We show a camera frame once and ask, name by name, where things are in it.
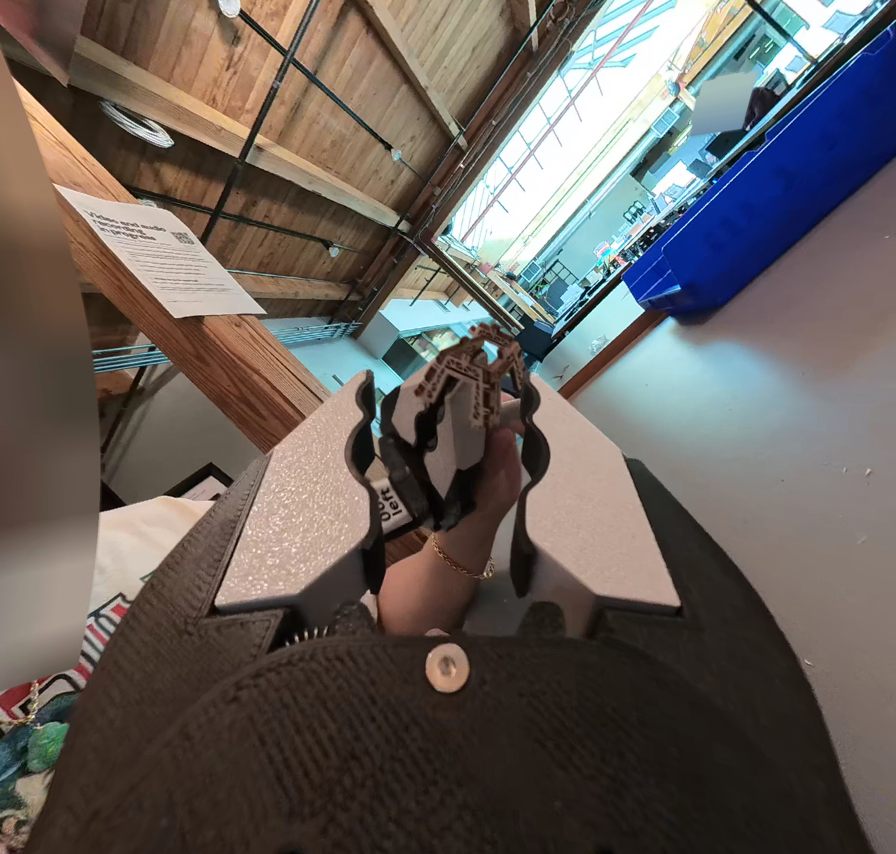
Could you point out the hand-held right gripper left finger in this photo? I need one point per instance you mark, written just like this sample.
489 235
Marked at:
301 518

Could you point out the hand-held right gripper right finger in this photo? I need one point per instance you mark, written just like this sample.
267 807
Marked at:
595 518

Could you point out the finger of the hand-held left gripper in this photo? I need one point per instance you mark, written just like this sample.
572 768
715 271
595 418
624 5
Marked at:
470 441
413 410

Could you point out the small wooden tower midsection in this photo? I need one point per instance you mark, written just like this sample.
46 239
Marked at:
448 378

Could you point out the person's left hand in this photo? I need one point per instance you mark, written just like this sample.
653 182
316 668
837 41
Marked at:
500 476

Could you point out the black framed board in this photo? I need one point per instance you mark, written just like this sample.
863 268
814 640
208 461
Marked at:
203 480

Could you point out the white paper notice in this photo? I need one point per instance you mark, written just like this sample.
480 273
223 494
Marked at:
161 259

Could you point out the teal floral cloth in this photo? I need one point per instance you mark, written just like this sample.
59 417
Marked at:
35 749

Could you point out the round ceiling sensor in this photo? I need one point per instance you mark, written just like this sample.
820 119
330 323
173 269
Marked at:
227 2

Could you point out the wooden post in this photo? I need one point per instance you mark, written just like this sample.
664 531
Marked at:
231 364

